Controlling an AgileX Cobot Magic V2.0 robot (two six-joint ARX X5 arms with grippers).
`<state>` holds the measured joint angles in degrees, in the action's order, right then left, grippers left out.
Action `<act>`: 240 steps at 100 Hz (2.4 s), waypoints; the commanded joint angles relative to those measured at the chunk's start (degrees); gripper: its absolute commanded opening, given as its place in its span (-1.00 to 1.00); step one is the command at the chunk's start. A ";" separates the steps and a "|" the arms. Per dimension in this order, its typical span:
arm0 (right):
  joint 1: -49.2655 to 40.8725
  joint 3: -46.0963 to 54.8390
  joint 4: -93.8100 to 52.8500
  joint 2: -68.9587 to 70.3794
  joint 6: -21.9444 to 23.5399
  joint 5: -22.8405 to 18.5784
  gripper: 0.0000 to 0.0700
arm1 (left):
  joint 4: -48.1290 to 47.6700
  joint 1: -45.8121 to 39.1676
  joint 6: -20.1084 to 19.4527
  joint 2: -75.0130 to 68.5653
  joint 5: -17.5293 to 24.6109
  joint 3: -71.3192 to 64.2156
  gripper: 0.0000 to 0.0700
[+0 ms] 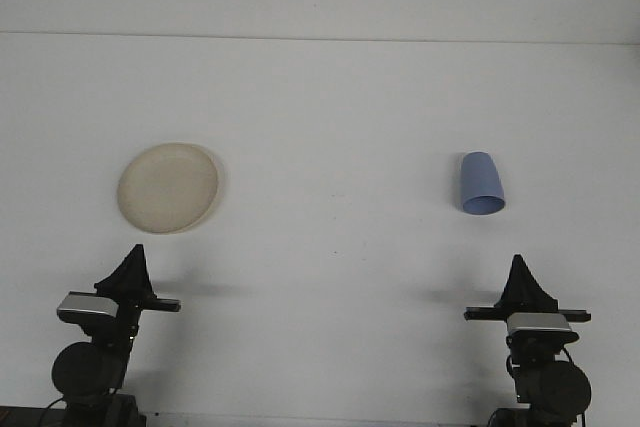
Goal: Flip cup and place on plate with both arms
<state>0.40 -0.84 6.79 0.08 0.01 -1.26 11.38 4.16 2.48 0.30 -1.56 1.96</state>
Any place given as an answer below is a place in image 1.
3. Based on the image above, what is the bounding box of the dark brown base platform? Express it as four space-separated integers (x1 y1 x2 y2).
0 404 66 427

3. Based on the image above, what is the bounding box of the pale round plate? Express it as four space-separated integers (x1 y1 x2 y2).
116 141 226 236

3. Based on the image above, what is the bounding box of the pale blue cup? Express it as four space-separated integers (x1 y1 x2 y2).
453 150 507 217

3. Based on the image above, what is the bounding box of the grey gripper camera box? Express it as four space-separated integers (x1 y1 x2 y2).
505 312 575 337
56 290 122 322

